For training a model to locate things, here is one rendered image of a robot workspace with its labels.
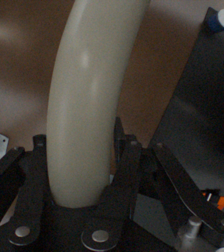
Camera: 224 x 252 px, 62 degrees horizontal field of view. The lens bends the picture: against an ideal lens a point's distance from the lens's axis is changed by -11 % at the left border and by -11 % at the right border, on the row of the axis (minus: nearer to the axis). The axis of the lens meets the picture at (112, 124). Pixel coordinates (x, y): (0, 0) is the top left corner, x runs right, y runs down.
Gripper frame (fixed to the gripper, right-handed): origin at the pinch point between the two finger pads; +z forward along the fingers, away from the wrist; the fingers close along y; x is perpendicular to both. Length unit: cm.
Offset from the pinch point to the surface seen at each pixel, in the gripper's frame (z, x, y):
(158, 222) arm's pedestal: 57, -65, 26
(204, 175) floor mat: 77, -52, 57
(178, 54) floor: 82, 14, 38
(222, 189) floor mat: 76, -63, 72
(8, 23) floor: 90, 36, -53
